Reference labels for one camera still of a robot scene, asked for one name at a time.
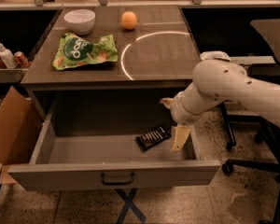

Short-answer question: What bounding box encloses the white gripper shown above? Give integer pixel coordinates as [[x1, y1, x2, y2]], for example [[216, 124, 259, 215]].
[[160, 92, 201, 152]]

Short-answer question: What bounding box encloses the black rxbar chocolate bar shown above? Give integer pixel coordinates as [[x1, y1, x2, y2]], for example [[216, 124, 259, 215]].
[[135, 125, 171, 152]]

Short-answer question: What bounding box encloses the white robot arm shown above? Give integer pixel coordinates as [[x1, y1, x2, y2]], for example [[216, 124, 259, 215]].
[[161, 59, 280, 152]]

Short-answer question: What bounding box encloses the grey drawer cabinet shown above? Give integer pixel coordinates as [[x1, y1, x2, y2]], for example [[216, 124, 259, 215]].
[[21, 5, 209, 123]]

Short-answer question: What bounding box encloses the grey open top drawer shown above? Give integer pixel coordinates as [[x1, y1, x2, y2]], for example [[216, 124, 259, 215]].
[[8, 90, 219, 190]]

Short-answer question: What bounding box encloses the white folded cloth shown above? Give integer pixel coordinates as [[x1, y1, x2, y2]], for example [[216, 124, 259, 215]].
[[200, 50, 231, 62]]

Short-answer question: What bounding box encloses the grey side shelf right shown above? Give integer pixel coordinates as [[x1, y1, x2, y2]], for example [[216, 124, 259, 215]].
[[231, 56, 275, 76]]

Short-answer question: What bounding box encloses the grey side shelf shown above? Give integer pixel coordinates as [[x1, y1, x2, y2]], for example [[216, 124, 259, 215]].
[[231, 56, 275, 76], [0, 68, 27, 84]]

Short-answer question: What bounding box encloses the orange fruit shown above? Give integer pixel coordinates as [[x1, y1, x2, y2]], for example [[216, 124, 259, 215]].
[[121, 11, 137, 30]]

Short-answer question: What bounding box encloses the green chip bag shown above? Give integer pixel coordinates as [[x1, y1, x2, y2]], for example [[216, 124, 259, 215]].
[[52, 33, 118, 71]]

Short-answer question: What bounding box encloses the black office chair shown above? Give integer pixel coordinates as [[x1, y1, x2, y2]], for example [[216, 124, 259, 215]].
[[218, 17, 280, 224]]

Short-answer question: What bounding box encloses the white bowl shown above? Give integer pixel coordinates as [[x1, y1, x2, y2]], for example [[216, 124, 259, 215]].
[[63, 9, 96, 35]]

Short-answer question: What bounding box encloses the brown cardboard box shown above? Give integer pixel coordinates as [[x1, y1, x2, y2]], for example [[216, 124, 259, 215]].
[[0, 87, 43, 184]]

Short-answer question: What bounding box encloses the white pump bottle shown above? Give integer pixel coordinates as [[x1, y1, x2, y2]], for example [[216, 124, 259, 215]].
[[0, 41, 17, 69]]

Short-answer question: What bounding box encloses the grey side shelf left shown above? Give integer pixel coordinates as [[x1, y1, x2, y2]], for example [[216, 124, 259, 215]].
[[0, 68, 27, 84]]

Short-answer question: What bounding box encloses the black drawer handle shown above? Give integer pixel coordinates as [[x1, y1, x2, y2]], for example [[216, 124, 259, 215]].
[[101, 173, 134, 186]]

